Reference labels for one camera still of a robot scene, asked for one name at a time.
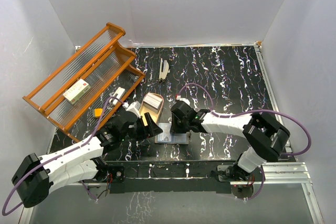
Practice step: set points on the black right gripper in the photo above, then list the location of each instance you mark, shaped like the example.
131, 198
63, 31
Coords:
175, 128

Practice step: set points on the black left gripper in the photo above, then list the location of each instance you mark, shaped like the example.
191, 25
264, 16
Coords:
151, 129

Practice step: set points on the white printed card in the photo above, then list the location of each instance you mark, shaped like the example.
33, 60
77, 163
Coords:
165, 137

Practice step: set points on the black right arm base motor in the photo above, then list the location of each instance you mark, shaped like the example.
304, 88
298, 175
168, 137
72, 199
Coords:
233, 173

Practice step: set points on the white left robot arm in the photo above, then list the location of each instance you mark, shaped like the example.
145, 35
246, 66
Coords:
37, 177

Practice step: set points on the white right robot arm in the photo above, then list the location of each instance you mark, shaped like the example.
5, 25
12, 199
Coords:
266, 136

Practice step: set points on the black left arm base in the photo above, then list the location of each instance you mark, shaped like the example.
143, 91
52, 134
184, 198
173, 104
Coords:
108, 175

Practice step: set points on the stack of white cards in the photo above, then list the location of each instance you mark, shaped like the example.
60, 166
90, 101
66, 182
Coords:
153, 100

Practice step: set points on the beige oval plastic tray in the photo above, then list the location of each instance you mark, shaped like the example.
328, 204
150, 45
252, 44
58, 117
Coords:
155, 114

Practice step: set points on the orange yellow small object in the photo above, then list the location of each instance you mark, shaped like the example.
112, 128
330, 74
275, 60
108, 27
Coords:
97, 112

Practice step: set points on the white stapler near rack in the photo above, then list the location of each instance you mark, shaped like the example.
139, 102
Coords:
118, 94

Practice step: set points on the orange wooden rack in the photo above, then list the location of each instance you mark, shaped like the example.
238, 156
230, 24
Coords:
103, 63

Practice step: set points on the white stapler on table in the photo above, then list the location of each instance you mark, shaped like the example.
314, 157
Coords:
164, 70

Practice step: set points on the white box on rack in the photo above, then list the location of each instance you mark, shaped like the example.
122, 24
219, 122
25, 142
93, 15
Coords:
76, 91

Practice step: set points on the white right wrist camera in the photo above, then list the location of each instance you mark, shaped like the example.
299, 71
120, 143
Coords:
183, 100

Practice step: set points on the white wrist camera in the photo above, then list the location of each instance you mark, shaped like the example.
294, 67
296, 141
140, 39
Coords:
183, 100
134, 108

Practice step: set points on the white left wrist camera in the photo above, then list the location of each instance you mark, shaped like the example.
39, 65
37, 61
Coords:
134, 108

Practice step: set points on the aluminium frame rail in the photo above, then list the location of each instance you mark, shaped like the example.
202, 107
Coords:
283, 173

